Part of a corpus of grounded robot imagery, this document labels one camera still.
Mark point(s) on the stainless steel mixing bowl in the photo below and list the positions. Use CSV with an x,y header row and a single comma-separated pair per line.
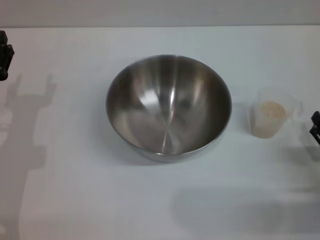
x,y
170,117

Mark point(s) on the white rice grains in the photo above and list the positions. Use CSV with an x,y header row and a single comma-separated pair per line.
x,y
271,110

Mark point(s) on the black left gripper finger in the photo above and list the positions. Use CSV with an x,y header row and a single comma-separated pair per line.
x,y
5,57

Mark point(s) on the clear plastic measuring cup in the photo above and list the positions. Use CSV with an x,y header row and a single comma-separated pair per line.
x,y
257,122

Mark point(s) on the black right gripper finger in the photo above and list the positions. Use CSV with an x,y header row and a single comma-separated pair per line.
x,y
316,130

